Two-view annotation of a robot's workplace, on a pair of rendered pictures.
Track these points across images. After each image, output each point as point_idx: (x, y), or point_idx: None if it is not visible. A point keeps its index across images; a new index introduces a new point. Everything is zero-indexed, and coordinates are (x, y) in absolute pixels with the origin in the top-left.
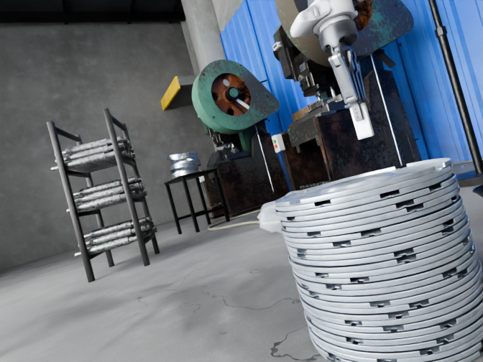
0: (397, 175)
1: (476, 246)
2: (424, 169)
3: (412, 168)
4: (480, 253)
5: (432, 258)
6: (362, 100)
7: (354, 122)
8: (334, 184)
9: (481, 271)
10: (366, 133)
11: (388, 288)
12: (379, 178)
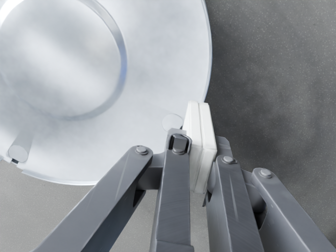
0: (44, 121)
1: (323, 130)
2: (53, 153)
3: (117, 143)
4: (288, 128)
5: None
6: (206, 195)
7: (188, 122)
8: (63, 18)
9: (229, 117)
10: (183, 125)
11: None
12: (23, 100)
